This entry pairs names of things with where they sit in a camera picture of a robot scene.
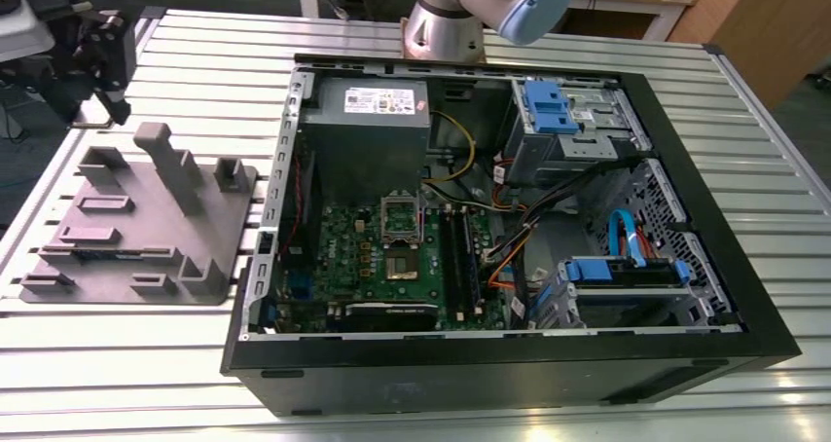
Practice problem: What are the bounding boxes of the dark RAM stick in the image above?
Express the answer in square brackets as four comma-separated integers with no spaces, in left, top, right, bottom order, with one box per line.
[68,248,150,264]

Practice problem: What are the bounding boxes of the grey plastic parts rack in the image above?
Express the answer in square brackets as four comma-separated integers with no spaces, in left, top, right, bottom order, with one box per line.
[18,122,263,307]

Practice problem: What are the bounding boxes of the metal socket cover frame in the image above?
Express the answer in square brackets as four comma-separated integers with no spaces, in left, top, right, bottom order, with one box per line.
[379,188,427,246]

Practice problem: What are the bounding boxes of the silver metal disk bay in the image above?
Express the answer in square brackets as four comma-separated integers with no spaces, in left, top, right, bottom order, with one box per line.
[557,256,743,330]

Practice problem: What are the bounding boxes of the black hard disk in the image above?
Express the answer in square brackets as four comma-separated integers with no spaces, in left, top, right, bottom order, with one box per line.
[607,260,677,288]

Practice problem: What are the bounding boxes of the black open PC case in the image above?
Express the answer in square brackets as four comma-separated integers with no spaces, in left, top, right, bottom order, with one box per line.
[221,52,805,419]

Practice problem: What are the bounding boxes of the black graphics card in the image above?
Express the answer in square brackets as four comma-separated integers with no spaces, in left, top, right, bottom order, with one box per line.
[342,299,442,332]

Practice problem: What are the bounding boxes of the white black wire pair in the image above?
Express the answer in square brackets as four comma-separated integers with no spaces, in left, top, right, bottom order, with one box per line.
[422,181,518,212]

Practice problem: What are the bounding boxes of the yellow looped wire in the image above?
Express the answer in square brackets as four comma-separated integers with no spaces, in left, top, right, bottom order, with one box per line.
[425,109,479,186]

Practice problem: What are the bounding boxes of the blue data wire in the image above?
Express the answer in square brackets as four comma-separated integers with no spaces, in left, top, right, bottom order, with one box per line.
[609,207,651,269]

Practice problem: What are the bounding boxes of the blue disk carrier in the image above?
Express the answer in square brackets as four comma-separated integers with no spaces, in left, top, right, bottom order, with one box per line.
[562,259,691,288]

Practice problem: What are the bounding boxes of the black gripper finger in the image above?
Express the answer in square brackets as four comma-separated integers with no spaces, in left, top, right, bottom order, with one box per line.
[88,25,136,129]

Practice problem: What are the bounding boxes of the orange data wire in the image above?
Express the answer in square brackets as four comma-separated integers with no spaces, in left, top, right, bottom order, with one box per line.
[485,227,542,295]

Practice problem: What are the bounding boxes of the grey metal drive cage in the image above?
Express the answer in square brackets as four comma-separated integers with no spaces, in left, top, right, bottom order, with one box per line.
[505,75,655,186]

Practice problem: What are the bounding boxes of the red data wire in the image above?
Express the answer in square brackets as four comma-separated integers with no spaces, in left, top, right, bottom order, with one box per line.
[623,225,659,263]

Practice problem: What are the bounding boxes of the CPU socket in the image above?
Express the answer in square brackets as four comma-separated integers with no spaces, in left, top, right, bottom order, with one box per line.
[381,244,429,282]

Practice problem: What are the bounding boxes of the blue plastic drive latch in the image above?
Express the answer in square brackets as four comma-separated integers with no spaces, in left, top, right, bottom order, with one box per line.
[521,79,581,135]

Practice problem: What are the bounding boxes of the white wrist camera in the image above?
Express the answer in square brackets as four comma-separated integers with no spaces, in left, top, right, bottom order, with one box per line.
[0,2,59,66]

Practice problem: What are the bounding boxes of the wooden cabinet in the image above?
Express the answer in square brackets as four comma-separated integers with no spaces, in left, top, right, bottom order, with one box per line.
[667,0,831,110]

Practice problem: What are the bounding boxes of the blue flat wire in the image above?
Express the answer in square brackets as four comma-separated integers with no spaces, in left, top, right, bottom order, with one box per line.
[529,285,555,331]

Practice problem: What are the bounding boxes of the black sleeved cable bundle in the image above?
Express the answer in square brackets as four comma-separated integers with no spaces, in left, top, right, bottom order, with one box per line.
[490,162,649,263]

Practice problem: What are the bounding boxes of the black RAM slot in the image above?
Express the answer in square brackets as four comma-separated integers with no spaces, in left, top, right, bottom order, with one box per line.
[457,204,479,318]
[438,204,462,318]
[465,204,487,318]
[447,204,470,318]

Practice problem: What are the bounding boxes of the green motherboard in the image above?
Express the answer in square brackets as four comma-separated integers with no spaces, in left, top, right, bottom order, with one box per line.
[267,199,518,334]

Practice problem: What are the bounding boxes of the grey power supply unit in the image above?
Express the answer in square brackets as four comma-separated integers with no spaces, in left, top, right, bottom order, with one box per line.
[299,76,435,200]

